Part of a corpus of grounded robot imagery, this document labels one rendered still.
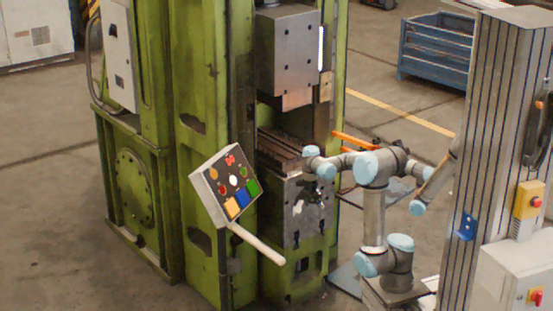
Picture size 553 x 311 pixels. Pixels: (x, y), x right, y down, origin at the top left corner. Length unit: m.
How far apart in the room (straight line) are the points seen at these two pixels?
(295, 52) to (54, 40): 5.46
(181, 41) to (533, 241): 2.00
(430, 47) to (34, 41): 4.63
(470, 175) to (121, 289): 2.48
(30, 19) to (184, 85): 4.87
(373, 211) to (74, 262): 2.51
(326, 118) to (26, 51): 5.20
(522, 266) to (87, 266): 2.94
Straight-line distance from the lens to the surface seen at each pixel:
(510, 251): 2.46
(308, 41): 3.32
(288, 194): 3.49
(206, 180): 2.93
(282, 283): 3.83
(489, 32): 2.31
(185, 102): 3.59
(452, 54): 7.15
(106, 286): 4.28
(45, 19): 8.31
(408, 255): 2.75
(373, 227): 2.60
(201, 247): 3.91
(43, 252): 4.71
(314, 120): 3.72
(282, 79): 3.26
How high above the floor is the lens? 2.57
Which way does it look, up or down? 26 degrees down
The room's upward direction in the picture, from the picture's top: straight up
